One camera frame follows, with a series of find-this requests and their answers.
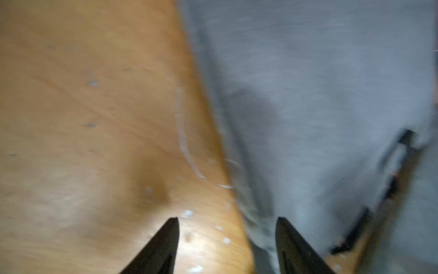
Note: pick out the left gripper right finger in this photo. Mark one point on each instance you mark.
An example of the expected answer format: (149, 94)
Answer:
(295, 255)

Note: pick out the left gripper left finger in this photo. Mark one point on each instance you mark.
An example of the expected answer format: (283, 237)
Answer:
(159, 255)

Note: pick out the grey laptop bag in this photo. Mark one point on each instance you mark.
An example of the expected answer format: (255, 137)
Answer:
(326, 116)

